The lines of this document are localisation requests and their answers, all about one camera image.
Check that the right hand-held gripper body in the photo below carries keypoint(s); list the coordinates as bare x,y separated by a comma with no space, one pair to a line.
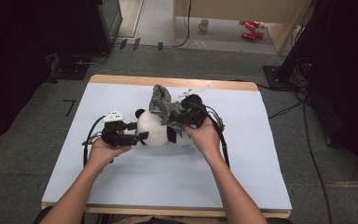
194,112

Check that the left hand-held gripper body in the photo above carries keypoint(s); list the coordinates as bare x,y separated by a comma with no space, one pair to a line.
115,132

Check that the panda plush toy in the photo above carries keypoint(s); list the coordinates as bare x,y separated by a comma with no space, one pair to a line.
152,130

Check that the grey fluffy cloth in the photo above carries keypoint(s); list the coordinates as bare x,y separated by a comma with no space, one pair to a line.
161,102

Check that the person's left hand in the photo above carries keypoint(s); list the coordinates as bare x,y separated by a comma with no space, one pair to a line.
104,152

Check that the person's right hand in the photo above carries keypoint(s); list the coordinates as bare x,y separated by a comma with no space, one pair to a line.
205,140

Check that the pale blue table sheet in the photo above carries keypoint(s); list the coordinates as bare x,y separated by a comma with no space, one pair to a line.
167,180

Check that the black stand base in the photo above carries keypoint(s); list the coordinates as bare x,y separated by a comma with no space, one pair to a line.
71,71
275,77

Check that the person's beige trousers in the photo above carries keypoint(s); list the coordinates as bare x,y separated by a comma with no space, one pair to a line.
167,220

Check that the beige mug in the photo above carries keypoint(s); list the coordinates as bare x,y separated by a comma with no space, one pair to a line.
203,25

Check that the red can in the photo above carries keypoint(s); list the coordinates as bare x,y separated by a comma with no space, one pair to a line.
256,23
248,36
258,34
248,26

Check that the dark cabinet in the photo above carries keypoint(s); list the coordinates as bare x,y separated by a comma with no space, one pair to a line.
105,25

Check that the beige wooden desk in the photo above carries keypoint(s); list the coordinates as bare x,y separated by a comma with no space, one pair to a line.
230,9

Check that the dark curtain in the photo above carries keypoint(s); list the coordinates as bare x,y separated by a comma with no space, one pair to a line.
354,77
6,62

